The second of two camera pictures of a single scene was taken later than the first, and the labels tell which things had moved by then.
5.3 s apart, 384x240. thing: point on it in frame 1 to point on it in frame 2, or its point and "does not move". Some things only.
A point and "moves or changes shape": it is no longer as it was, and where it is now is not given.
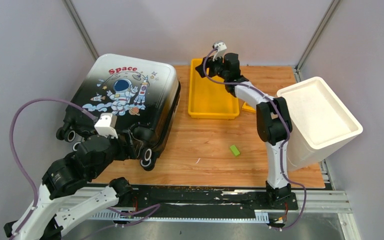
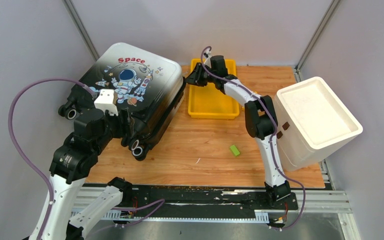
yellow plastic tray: (209, 99) does not move
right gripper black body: (217, 67) to (210, 78)
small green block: (234, 150) does not move
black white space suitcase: (143, 92) moves or changes shape
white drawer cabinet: (321, 125) does not move
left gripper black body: (120, 151) to (116, 127)
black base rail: (214, 199) does not move
